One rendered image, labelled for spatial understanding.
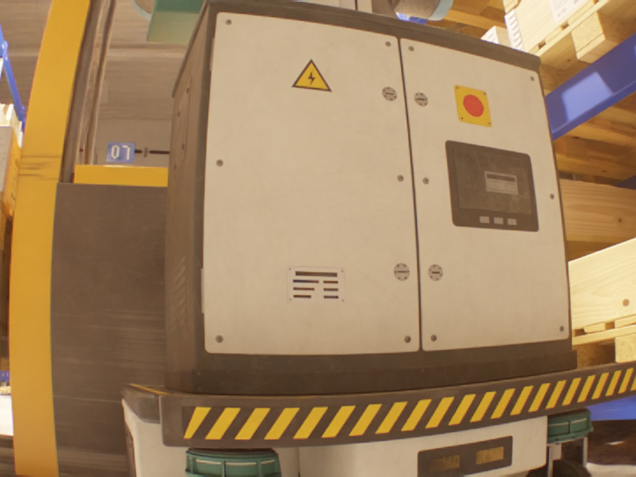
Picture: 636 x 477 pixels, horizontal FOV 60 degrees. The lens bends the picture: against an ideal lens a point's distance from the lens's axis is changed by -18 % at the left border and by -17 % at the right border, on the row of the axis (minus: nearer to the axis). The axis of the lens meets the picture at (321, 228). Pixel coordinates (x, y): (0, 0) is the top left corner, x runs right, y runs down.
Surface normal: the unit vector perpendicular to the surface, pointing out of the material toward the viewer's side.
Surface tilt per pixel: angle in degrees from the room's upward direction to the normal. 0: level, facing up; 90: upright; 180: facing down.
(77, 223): 90
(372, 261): 90
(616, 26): 90
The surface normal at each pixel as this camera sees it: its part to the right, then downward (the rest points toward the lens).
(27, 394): 0.29, -0.23
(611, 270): -0.95, -0.04
